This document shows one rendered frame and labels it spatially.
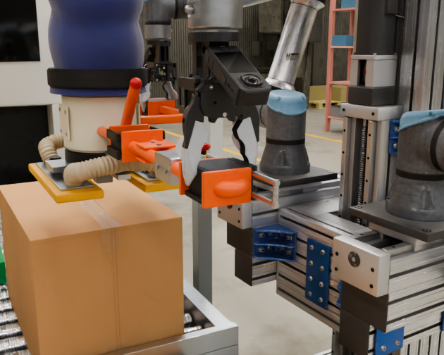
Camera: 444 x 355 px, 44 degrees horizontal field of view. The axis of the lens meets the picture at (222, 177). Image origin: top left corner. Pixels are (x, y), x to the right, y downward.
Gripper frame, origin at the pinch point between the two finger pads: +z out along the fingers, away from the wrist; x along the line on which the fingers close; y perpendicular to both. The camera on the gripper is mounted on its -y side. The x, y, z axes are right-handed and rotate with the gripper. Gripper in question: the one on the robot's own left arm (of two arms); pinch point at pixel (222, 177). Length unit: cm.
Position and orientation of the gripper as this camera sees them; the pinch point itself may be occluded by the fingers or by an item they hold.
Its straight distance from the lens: 78.0
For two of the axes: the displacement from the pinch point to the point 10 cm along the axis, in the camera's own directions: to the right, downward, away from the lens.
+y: -4.5, -2.1, 8.7
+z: 0.0, 9.7, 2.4
